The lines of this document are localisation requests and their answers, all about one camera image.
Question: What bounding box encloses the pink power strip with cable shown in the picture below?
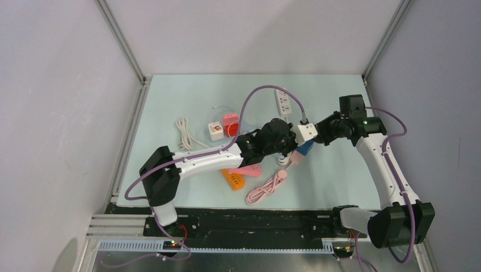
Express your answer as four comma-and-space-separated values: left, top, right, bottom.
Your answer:
244, 150, 306, 206

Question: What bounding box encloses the blue cube socket adapter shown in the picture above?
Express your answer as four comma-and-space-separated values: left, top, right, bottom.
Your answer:
296, 140, 315, 156

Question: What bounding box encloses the white power strip with cable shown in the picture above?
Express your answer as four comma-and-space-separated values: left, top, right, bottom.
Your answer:
274, 89, 292, 166

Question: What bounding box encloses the pink triangular power strip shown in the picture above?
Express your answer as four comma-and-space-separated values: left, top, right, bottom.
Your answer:
227, 164, 262, 177

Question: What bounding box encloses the pink square plug adapter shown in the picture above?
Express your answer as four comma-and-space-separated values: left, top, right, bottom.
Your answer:
222, 113, 239, 127

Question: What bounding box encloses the white cube socket adapter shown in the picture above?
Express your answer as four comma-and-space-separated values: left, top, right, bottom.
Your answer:
208, 121, 225, 141

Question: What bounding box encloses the red cube socket adapter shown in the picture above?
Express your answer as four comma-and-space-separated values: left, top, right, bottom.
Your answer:
224, 122, 239, 138

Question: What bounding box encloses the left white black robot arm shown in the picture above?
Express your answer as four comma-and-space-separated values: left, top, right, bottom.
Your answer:
139, 118, 307, 236

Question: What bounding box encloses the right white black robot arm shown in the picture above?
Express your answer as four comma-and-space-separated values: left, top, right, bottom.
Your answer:
314, 95, 435, 248

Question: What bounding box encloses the orange power strip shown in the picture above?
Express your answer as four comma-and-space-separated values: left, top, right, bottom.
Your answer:
221, 169, 246, 191

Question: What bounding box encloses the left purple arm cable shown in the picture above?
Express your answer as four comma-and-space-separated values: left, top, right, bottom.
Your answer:
98, 84, 307, 270

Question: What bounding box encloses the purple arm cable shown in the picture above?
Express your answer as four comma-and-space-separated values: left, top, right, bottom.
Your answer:
98, 84, 307, 270
353, 107, 416, 272

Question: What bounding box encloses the thin white cable loop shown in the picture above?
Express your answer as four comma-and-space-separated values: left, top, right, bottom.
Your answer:
212, 105, 245, 132

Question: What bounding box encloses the orange strip white cable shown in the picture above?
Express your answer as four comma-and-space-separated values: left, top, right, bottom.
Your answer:
175, 116, 211, 151

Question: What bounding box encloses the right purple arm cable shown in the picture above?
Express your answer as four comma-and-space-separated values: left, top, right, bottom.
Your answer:
353, 107, 416, 272

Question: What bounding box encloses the aluminium frame rail front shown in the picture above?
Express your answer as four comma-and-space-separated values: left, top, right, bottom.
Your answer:
85, 214, 428, 241

